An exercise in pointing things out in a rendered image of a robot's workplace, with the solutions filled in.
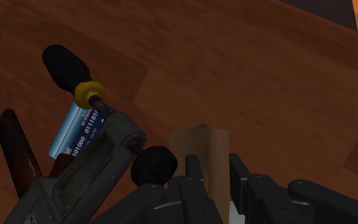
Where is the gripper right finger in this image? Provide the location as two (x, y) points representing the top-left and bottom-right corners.
(229, 153), (358, 224)

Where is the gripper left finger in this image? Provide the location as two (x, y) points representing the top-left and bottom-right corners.
(94, 153), (223, 224)

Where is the tan wooden block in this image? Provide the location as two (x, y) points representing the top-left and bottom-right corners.
(169, 123), (231, 224)

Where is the blue card with white digits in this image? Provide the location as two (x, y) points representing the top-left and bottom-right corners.
(48, 102), (117, 160)

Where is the dark red bar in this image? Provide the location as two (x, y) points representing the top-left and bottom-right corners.
(0, 108), (74, 200)

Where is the grey clamp with black handle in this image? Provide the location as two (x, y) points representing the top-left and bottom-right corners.
(4, 44), (179, 224)

